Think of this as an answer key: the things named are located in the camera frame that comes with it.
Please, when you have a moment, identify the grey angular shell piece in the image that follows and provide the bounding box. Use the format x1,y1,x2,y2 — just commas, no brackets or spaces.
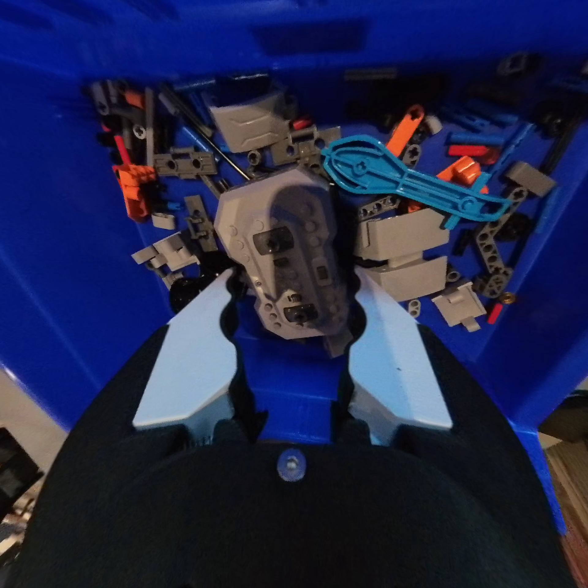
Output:
209,89,297,153

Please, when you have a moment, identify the dark grey bent beam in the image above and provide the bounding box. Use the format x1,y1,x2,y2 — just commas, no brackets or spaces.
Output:
472,220,514,297

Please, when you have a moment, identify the blue plastic bin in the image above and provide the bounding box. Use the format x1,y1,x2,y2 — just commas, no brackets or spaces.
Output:
0,0,588,536

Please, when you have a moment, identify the grey curved panel assembly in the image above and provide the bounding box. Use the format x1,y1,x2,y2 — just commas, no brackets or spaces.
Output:
354,209,451,304

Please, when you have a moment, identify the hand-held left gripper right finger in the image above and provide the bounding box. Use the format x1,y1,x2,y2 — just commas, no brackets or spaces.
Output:
339,270,454,445

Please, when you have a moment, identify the pile of small building pieces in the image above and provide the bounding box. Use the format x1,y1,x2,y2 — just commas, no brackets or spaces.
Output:
85,53,588,332

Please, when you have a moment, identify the teal plastic spanner tool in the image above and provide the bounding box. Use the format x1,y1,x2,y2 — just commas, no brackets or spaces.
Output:
321,134,514,229

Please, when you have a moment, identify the grey motor block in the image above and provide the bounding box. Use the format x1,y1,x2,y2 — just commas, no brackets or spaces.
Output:
214,168,356,359

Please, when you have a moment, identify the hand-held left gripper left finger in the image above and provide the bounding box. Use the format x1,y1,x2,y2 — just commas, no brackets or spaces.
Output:
132,268,239,433

